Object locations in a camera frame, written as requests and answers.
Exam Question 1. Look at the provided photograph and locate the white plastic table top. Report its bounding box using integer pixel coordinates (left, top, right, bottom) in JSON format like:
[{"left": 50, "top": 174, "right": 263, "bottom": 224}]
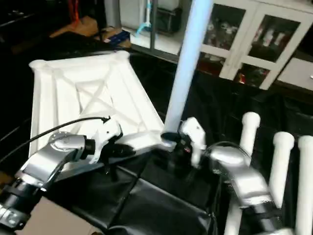
[{"left": 28, "top": 51, "right": 178, "bottom": 173}]

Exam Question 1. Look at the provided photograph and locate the white plastic table leg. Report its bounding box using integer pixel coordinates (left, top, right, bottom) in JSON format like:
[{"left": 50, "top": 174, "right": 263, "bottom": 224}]
[
  {"left": 161, "top": 0, "right": 214, "bottom": 147},
  {"left": 295, "top": 135, "right": 313, "bottom": 235},
  {"left": 223, "top": 112, "right": 261, "bottom": 235},
  {"left": 268, "top": 131, "right": 295, "bottom": 209}
]

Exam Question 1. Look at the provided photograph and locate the black work mat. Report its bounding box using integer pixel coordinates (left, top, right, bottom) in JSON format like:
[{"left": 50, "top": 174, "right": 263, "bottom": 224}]
[{"left": 0, "top": 32, "right": 313, "bottom": 235}]

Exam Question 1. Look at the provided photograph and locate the brown cardboard box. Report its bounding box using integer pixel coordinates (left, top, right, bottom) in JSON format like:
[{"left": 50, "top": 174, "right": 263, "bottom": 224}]
[{"left": 100, "top": 27, "right": 132, "bottom": 48}]

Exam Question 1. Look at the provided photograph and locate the grey metal pole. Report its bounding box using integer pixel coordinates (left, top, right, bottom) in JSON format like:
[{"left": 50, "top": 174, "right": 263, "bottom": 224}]
[{"left": 149, "top": 0, "right": 158, "bottom": 52}]

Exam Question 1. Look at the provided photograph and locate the light blue mop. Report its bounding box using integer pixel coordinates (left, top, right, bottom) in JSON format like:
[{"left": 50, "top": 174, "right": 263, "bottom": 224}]
[{"left": 136, "top": 0, "right": 153, "bottom": 36}]

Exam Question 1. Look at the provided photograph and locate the white glass door cabinet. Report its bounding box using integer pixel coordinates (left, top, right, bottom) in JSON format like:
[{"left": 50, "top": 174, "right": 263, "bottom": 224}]
[{"left": 196, "top": 0, "right": 313, "bottom": 90}]

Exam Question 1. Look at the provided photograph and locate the white appliance cabinet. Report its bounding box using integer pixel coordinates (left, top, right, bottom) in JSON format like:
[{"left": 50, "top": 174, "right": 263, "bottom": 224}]
[{"left": 119, "top": 0, "right": 181, "bottom": 36}]

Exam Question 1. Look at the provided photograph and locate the white drawer unit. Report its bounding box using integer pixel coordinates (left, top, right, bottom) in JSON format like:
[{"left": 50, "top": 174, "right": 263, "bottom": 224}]
[{"left": 276, "top": 58, "right": 313, "bottom": 91}]

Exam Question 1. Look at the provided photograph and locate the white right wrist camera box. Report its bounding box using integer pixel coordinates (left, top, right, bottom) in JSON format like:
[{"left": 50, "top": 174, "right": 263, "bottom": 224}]
[{"left": 179, "top": 117, "right": 207, "bottom": 168}]

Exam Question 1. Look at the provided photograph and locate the red cable bundle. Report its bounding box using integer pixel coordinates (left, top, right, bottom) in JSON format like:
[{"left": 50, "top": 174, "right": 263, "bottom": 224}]
[{"left": 67, "top": 0, "right": 81, "bottom": 23}]

